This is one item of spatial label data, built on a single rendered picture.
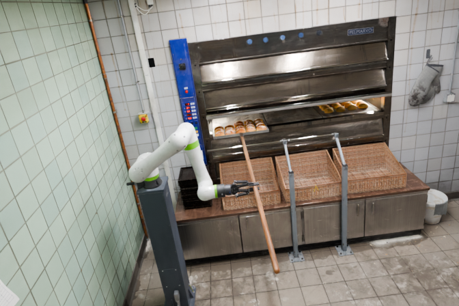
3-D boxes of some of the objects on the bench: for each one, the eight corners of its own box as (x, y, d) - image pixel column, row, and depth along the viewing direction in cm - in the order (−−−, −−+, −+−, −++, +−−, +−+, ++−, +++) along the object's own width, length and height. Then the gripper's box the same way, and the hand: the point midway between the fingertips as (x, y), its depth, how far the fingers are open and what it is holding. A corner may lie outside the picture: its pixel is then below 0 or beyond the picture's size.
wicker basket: (221, 185, 360) (218, 162, 350) (273, 179, 360) (271, 156, 350) (223, 211, 315) (218, 186, 305) (281, 204, 315) (279, 178, 304)
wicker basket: (331, 171, 361) (331, 147, 351) (383, 164, 360) (384, 141, 350) (347, 195, 316) (348, 169, 305) (406, 188, 314) (409, 162, 304)
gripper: (223, 177, 233) (257, 173, 233) (226, 197, 239) (259, 192, 239) (224, 182, 226) (259, 178, 226) (227, 203, 232) (260, 198, 232)
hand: (254, 186), depth 233 cm, fingers closed on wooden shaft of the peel, 3 cm apart
